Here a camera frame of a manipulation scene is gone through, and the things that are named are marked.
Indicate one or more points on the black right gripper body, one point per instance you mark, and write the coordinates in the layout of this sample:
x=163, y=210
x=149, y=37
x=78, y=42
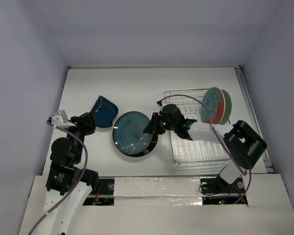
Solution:
x=156, y=123

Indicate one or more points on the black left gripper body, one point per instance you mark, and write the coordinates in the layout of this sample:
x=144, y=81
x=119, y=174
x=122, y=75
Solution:
x=78, y=127

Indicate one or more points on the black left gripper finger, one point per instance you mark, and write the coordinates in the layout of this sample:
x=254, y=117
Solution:
x=89, y=118
x=88, y=128

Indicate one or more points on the dark blue teardrop plate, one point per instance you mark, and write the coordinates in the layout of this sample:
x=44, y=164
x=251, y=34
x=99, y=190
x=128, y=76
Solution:
x=104, y=112

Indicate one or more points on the beige plate with brown rim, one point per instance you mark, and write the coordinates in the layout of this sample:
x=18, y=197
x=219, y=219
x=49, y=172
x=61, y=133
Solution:
x=152, y=145

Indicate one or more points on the dark teal floral plate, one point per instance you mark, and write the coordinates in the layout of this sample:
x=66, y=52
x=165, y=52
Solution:
x=128, y=134

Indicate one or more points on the red and teal glazed plate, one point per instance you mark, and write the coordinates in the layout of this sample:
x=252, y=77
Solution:
x=215, y=102

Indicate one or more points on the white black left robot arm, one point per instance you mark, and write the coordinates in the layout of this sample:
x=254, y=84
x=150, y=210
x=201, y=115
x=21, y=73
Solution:
x=67, y=185

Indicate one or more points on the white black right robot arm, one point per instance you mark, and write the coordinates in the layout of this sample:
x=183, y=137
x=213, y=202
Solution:
x=243, y=145

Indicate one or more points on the green plate with white rim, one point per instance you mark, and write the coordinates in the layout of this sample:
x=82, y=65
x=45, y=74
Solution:
x=227, y=107

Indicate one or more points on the silver foil covered bar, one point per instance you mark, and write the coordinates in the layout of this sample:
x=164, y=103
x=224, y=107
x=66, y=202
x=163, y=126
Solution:
x=157, y=191

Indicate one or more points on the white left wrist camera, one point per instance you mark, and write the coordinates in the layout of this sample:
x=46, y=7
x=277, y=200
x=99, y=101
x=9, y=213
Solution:
x=60, y=119

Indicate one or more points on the chrome wire dish rack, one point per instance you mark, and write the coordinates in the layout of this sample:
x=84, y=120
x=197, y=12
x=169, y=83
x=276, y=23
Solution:
x=185, y=152

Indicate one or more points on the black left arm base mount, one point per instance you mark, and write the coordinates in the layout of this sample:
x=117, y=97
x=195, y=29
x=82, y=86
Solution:
x=103, y=195

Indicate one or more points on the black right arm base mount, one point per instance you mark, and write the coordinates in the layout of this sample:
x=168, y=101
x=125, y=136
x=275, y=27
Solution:
x=214, y=186

